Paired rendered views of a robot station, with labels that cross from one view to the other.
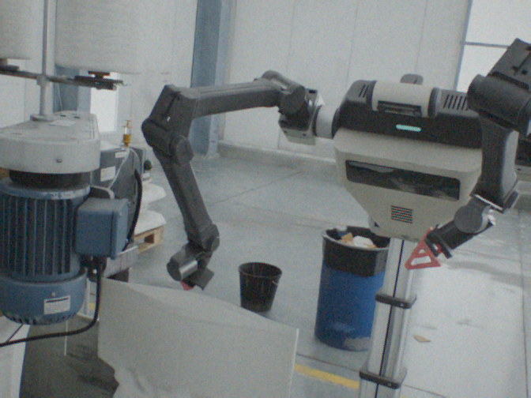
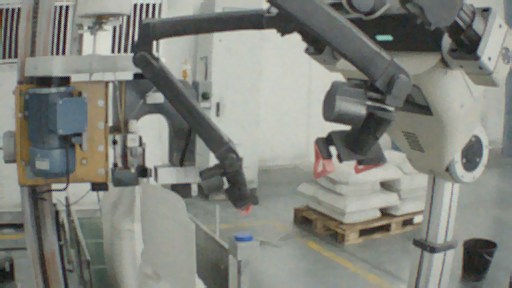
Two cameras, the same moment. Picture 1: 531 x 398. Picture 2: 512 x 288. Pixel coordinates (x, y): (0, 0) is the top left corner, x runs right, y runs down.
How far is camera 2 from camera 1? 106 cm
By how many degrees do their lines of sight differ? 43
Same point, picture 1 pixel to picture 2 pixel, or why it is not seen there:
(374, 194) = not seen: hidden behind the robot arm
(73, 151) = (43, 61)
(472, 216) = (331, 101)
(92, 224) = (51, 109)
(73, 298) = (52, 162)
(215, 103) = (180, 25)
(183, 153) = (145, 66)
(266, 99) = (251, 22)
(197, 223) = (205, 138)
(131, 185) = not seen: hidden behind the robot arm
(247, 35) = not seen: outside the picture
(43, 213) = (36, 103)
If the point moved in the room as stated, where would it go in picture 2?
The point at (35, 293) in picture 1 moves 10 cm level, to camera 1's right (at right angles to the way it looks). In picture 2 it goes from (33, 153) to (44, 159)
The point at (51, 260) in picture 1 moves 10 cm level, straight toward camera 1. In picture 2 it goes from (38, 133) to (13, 137)
